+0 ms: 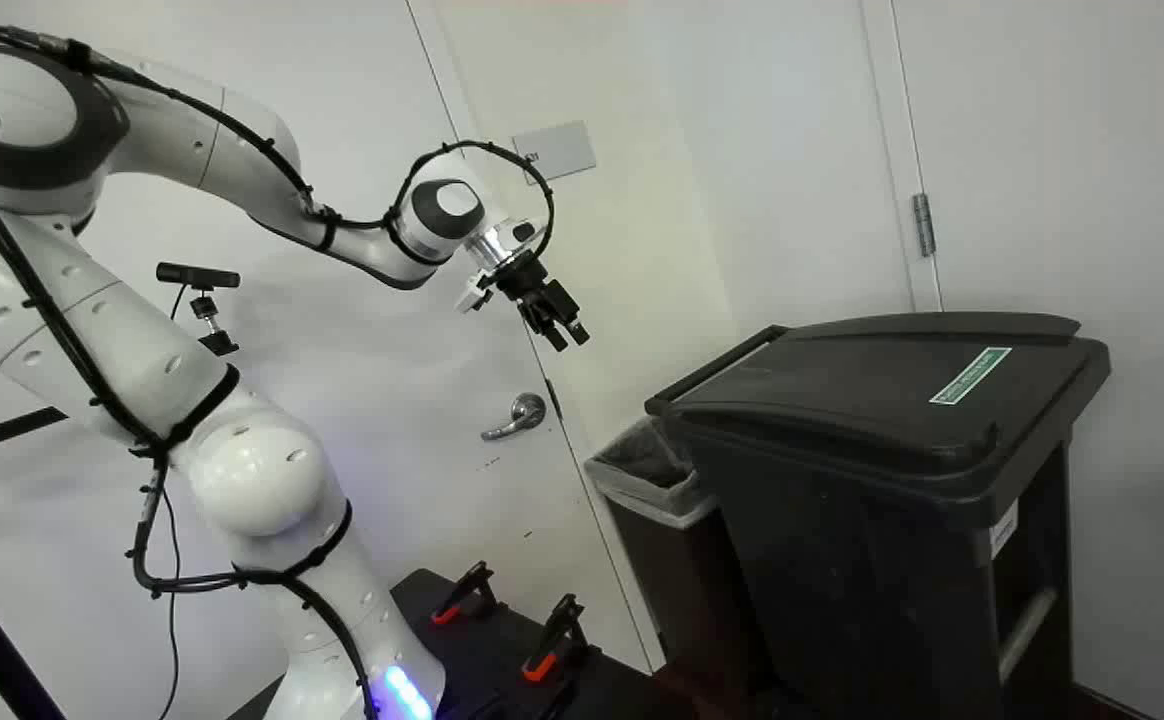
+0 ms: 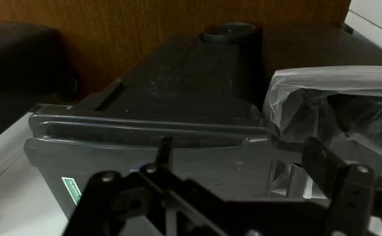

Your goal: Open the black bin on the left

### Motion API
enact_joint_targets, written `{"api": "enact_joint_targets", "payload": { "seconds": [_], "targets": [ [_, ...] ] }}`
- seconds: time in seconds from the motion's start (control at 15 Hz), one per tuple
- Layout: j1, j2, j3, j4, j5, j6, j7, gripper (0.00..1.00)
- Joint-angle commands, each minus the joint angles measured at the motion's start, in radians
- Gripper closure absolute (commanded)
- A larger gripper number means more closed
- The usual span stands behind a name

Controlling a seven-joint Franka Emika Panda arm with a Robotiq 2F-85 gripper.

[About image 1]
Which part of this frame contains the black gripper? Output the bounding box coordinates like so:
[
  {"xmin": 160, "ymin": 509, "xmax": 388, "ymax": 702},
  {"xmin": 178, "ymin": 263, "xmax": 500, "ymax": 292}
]
[{"xmin": 488, "ymin": 251, "xmax": 588, "ymax": 354}]

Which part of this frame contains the left black orange clamp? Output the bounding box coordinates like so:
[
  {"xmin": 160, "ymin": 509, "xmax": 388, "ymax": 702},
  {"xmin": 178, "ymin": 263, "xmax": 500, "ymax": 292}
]
[{"xmin": 434, "ymin": 561, "xmax": 495, "ymax": 628}]

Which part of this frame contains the silver door hinge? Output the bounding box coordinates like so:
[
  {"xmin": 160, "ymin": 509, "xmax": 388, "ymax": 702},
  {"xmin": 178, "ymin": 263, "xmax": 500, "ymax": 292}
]
[{"xmin": 914, "ymin": 191, "xmax": 936, "ymax": 261}]

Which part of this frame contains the black orange clamp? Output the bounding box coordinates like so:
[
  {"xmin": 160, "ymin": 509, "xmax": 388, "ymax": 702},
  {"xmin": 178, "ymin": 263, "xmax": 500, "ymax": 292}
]
[
  {"xmin": 434, "ymin": 561, "xmax": 495, "ymax": 628},
  {"xmin": 519, "ymin": 592, "xmax": 588, "ymax": 686}
]

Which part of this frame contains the black camera on stand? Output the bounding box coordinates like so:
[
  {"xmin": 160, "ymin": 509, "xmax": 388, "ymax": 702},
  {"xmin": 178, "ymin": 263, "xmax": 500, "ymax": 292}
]
[{"xmin": 158, "ymin": 261, "xmax": 240, "ymax": 358}]

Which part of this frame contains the black wheeled bin body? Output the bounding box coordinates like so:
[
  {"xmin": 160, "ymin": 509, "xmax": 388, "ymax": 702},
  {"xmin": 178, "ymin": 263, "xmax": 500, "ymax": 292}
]
[{"xmin": 655, "ymin": 337, "xmax": 1117, "ymax": 720}]

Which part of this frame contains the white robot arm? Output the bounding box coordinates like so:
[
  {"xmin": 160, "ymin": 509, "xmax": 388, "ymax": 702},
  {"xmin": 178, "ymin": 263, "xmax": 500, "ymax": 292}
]
[{"xmin": 0, "ymin": 23, "xmax": 588, "ymax": 720}]

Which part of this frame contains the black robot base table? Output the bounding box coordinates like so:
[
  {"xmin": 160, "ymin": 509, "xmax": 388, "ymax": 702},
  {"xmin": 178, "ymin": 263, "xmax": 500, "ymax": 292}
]
[{"xmin": 225, "ymin": 568, "xmax": 693, "ymax": 720}]

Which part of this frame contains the black bin lid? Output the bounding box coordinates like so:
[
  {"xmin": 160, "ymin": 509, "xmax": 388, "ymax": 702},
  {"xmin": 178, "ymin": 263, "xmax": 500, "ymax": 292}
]
[{"xmin": 647, "ymin": 313, "xmax": 1107, "ymax": 478}]

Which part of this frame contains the right black orange clamp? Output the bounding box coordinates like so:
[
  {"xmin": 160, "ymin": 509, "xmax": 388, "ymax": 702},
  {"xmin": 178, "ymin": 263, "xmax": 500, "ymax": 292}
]
[{"xmin": 519, "ymin": 592, "xmax": 588, "ymax": 686}]

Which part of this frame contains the silver door lever handle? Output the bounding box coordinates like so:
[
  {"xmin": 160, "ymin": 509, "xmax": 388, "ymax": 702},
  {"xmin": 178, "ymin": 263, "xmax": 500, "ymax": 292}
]
[{"xmin": 486, "ymin": 391, "xmax": 548, "ymax": 443}]

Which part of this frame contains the small bin with clear liner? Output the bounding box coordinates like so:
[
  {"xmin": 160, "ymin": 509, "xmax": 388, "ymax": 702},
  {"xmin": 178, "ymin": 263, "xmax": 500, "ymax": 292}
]
[{"xmin": 585, "ymin": 422, "xmax": 751, "ymax": 694}]

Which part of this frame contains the grey wall plate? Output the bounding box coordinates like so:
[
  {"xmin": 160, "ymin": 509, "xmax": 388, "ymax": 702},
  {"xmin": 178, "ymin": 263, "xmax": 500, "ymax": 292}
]
[{"xmin": 511, "ymin": 122, "xmax": 596, "ymax": 182}]

